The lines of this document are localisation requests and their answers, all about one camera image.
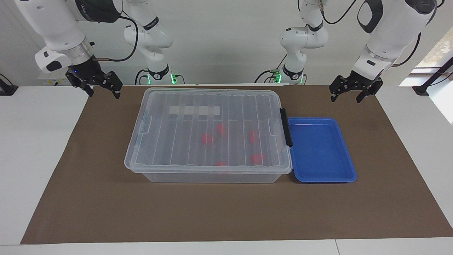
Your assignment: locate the clear plastic storage box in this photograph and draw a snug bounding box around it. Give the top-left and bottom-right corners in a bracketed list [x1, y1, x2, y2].
[124, 87, 293, 183]

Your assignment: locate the white power box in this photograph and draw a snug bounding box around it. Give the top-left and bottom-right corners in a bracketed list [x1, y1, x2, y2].
[38, 72, 69, 86]

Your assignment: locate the black base cable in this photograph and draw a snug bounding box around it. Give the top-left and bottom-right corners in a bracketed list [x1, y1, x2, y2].
[134, 68, 151, 85]
[254, 53, 288, 84]

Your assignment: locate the black box latch handle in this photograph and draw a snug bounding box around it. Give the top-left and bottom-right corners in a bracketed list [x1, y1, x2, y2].
[280, 108, 294, 147]

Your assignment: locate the black right base cable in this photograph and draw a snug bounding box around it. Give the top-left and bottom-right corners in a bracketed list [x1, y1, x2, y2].
[134, 68, 151, 85]

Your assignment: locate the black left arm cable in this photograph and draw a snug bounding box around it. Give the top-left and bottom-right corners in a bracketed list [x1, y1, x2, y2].
[391, 32, 422, 68]

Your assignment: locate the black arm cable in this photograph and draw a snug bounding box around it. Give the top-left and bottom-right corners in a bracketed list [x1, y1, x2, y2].
[93, 16, 139, 63]
[391, 32, 422, 68]

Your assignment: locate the black left base cable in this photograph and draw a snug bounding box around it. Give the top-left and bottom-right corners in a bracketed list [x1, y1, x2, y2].
[254, 53, 288, 84]

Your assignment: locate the black clamp stand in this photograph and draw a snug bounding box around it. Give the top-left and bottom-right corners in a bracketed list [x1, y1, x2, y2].
[412, 57, 453, 96]

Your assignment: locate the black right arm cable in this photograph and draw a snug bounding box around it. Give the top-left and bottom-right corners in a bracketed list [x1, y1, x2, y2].
[93, 16, 139, 63]

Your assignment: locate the clear ribbed plastic lid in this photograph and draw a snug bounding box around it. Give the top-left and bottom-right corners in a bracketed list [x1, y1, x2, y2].
[124, 87, 293, 175]

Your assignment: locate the blue plastic tray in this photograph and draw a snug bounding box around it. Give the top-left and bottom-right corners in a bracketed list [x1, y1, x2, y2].
[287, 117, 357, 183]

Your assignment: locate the brown table mat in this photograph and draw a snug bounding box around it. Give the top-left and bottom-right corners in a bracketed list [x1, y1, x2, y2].
[20, 84, 453, 245]

